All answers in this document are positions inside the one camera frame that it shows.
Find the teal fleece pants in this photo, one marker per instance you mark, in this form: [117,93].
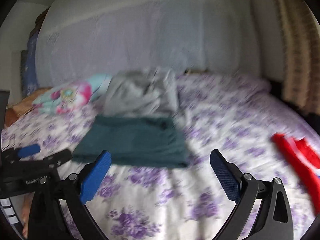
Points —
[142,142]

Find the person's left hand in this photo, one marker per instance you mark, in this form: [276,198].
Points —
[26,207]

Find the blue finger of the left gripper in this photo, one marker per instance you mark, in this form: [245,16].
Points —
[28,150]

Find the beige patterned curtain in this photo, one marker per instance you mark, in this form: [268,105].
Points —
[300,35]

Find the white lace headboard cover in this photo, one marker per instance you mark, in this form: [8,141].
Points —
[79,38]

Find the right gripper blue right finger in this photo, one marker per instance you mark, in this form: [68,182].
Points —
[273,220]

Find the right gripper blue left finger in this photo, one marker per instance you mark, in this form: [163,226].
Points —
[46,217]

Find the floral folded quilt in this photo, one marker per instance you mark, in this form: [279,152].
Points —
[73,95]

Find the purple floral bedspread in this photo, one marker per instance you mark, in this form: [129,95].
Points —
[161,184]

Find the grey folded sweatpants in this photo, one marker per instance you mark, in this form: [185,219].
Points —
[147,92]

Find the red striped pants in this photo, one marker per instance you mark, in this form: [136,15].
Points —
[305,162]

